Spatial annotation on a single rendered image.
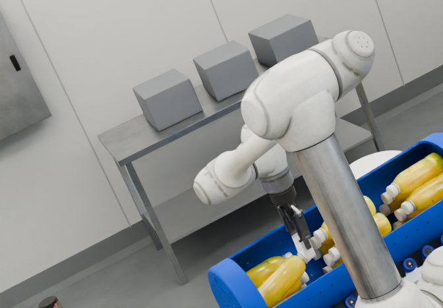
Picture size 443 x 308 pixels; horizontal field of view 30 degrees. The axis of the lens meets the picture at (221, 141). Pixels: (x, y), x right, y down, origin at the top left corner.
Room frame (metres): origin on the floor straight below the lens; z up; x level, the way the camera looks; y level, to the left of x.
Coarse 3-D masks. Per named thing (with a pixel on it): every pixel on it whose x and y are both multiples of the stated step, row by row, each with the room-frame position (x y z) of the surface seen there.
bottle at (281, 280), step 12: (288, 264) 2.13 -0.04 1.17; (300, 264) 2.13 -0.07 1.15; (276, 276) 2.12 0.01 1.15; (288, 276) 2.11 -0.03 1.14; (300, 276) 2.12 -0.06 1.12; (264, 288) 2.10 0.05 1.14; (276, 288) 2.09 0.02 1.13; (288, 288) 2.10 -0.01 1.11; (264, 300) 2.08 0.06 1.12; (276, 300) 2.09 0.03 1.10
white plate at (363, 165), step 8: (384, 152) 2.88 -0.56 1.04; (392, 152) 2.85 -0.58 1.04; (360, 160) 2.90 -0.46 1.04; (368, 160) 2.87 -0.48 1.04; (376, 160) 2.84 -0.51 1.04; (384, 160) 2.81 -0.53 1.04; (352, 168) 2.86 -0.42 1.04; (360, 168) 2.83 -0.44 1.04; (368, 168) 2.80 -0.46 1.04; (360, 176) 2.77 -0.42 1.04
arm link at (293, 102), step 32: (288, 64) 1.65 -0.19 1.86; (320, 64) 1.65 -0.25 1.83; (256, 96) 1.61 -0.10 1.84; (288, 96) 1.59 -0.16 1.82; (320, 96) 1.61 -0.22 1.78; (256, 128) 1.61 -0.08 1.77; (288, 128) 1.59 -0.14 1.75; (320, 128) 1.59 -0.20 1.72; (320, 160) 1.59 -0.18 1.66; (320, 192) 1.59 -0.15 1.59; (352, 192) 1.58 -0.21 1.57; (352, 224) 1.57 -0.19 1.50; (352, 256) 1.56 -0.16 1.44; (384, 256) 1.56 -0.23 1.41; (384, 288) 1.54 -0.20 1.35; (416, 288) 1.56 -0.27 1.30
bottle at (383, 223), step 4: (376, 216) 2.24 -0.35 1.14; (380, 216) 2.23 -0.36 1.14; (384, 216) 2.23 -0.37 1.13; (376, 220) 2.22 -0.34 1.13; (380, 220) 2.22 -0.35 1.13; (384, 220) 2.22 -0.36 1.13; (388, 220) 2.22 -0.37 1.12; (376, 224) 2.21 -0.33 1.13; (380, 224) 2.21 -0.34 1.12; (384, 224) 2.21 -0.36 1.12; (388, 224) 2.22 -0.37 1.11; (380, 228) 2.21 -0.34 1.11; (384, 228) 2.21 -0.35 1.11; (388, 228) 2.21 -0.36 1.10; (380, 232) 2.21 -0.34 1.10; (384, 232) 2.21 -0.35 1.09; (388, 232) 2.22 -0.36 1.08; (336, 248) 2.19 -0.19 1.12
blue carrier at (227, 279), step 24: (432, 144) 2.47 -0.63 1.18; (384, 168) 2.44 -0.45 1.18; (384, 192) 2.47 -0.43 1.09; (312, 216) 2.37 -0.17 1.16; (432, 216) 2.20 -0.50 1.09; (264, 240) 2.29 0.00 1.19; (288, 240) 2.35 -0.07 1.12; (384, 240) 2.15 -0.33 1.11; (408, 240) 2.17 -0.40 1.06; (216, 264) 2.19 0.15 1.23; (240, 264) 2.29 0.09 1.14; (312, 264) 2.34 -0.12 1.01; (216, 288) 2.20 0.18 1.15; (240, 288) 2.05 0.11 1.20; (312, 288) 2.07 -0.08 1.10; (336, 288) 2.09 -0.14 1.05
